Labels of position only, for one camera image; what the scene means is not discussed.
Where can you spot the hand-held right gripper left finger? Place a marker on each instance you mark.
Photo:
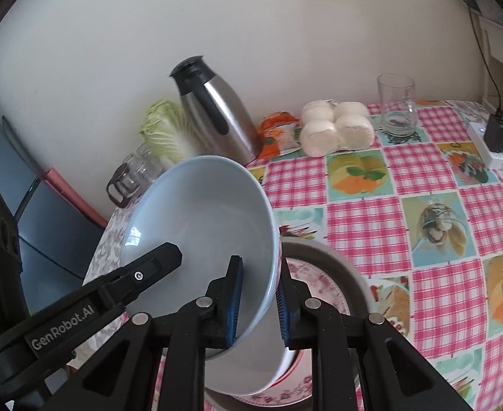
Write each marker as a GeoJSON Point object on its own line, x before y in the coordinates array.
{"type": "Point", "coordinates": [234, 299]}

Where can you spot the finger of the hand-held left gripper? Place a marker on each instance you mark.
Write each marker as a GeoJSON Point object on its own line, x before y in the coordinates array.
{"type": "Point", "coordinates": [148, 265]}

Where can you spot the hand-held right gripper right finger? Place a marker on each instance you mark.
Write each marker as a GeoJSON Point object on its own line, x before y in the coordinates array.
{"type": "Point", "coordinates": [283, 312]}

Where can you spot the round pink floral plate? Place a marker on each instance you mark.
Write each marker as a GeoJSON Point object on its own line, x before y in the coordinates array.
{"type": "Point", "coordinates": [320, 282]}

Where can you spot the light blue bowl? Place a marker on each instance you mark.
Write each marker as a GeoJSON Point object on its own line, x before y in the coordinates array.
{"type": "Point", "coordinates": [200, 222]}

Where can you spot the round steel plate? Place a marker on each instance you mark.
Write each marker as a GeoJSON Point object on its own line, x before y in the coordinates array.
{"type": "Point", "coordinates": [345, 274]}

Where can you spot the pink strip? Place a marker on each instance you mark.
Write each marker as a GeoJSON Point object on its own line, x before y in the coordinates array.
{"type": "Point", "coordinates": [76, 199]}

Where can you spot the blue-grey cabinet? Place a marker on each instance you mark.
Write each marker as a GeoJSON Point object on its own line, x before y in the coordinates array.
{"type": "Point", "coordinates": [54, 231]}

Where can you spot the napa cabbage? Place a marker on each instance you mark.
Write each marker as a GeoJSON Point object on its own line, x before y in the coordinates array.
{"type": "Point", "coordinates": [166, 132]}

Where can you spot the steel thermos jug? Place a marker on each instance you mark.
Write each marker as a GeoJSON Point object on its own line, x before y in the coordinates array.
{"type": "Point", "coordinates": [221, 115]}

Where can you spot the orange snack packet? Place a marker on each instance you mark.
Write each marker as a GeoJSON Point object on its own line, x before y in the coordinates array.
{"type": "Point", "coordinates": [277, 137]}

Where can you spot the bag of steamed buns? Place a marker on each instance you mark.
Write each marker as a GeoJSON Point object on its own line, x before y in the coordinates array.
{"type": "Point", "coordinates": [333, 132]}

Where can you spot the clear glass mug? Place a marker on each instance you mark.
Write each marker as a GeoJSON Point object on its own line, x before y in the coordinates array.
{"type": "Point", "coordinates": [395, 107]}

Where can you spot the white power strip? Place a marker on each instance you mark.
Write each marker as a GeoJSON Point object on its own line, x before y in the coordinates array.
{"type": "Point", "coordinates": [480, 147]}

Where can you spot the black charger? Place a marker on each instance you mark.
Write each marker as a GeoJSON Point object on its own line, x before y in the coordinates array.
{"type": "Point", "coordinates": [495, 132]}

